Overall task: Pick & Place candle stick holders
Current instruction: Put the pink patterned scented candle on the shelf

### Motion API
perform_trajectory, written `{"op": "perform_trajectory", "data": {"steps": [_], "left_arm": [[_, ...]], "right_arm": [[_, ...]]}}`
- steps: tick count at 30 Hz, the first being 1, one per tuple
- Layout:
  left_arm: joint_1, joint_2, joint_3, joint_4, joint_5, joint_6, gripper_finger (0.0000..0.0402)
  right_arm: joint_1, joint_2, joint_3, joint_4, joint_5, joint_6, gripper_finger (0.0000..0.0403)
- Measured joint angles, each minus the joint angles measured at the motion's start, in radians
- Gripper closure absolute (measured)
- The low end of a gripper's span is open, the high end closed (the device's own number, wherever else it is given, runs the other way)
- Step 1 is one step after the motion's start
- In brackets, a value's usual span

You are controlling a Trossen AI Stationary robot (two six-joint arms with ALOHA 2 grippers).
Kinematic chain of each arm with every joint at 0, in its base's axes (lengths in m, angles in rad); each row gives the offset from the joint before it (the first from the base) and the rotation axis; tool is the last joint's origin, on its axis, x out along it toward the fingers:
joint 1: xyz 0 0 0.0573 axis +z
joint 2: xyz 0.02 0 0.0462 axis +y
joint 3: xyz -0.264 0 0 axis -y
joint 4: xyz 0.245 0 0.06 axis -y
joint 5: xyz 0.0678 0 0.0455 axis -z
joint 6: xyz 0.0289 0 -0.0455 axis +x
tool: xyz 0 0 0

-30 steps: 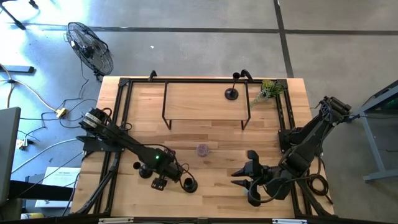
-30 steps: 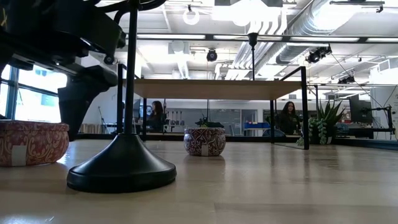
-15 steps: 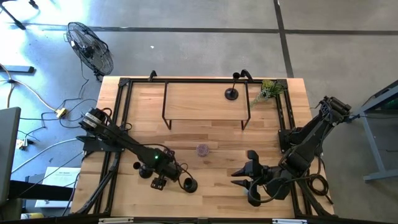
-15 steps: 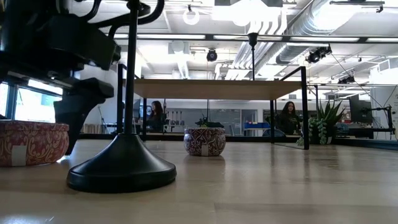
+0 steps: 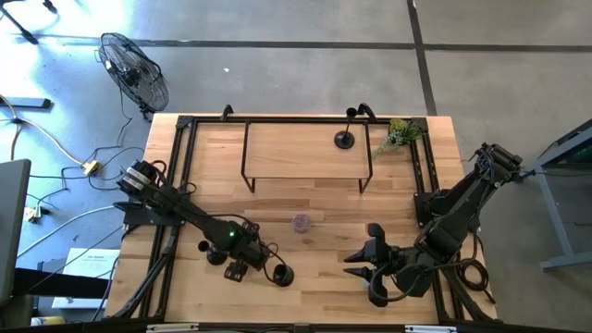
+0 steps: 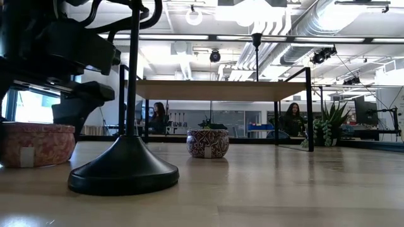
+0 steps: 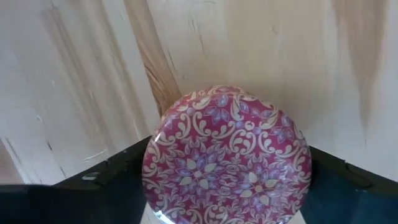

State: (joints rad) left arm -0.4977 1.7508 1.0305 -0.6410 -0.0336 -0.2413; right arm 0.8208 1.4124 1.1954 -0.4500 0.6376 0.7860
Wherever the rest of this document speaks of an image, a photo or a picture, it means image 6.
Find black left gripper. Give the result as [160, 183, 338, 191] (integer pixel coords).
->
[0, 20, 122, 143]

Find pink patterned candle tin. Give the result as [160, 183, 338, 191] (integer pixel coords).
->
[0, 122, 76, 168]

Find purple patterned candle tin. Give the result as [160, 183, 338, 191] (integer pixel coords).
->
[186, 128, 230, 159]

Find person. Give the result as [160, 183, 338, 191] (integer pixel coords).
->
[148, 102, 171, 135]
[280, 102, 306, 137]

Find wooden shelf with black legs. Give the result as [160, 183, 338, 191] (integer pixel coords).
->
[118, 64, 315, 153]

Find round white ceiling lamp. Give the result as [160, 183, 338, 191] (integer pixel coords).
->
[185, 4, 204, 26]

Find green artificial succulent plant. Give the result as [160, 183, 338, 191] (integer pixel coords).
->
[300, 100, 352, 148]

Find black computer monitor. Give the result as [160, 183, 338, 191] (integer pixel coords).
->
[353, 96, 379, 127]

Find black metal table frame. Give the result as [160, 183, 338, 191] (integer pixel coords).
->
[78, 134, 404, 153]

